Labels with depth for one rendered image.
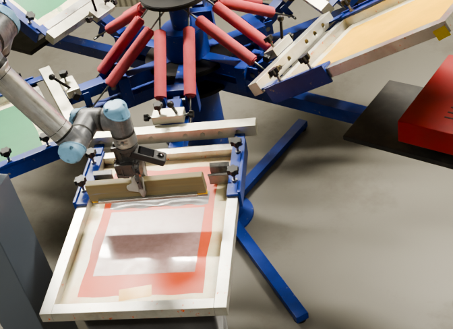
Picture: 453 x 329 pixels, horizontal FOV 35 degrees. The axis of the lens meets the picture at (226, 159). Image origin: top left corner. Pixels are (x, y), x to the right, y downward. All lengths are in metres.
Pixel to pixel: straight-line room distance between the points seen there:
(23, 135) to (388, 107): 1.51
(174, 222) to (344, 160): 1.81
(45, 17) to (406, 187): 2.03
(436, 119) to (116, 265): 1.18
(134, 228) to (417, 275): 1.51
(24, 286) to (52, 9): 1.51
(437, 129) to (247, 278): 1.43
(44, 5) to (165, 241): 1.63
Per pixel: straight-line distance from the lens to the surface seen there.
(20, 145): 3.14
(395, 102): 2.93
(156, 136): 2.81
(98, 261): 2.48
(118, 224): 2.58
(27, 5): 3.68
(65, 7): 3.70
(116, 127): 2.27
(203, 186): 2.40
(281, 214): 3.86
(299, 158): 4.20
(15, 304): 2.80
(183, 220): 2.52
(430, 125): 2.55
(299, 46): 2.94
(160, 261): 2.40
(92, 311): 2.29
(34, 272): 2.76
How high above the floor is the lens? 2.64
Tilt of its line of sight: 38 degrees down
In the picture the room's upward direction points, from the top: 12 degrees counter-clockwise
